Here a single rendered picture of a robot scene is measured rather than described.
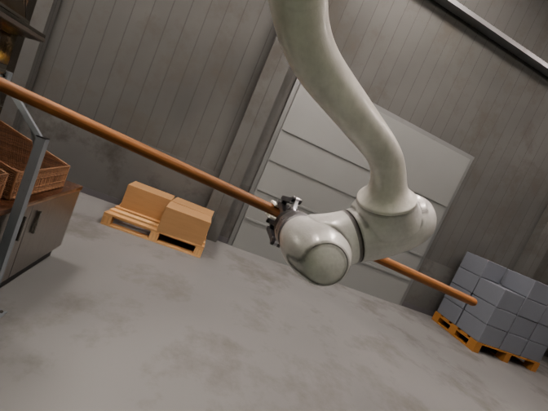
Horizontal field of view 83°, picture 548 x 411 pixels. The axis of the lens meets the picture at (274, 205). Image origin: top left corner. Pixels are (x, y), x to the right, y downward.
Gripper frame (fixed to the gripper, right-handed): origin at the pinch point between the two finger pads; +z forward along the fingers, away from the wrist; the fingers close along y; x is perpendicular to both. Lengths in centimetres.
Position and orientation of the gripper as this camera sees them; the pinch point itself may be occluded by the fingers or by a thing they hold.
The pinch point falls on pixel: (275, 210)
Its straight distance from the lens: 87.6
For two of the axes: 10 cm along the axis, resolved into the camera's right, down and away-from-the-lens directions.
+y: -4.4, 8.9, 0.8
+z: -2.0, -1.9, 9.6
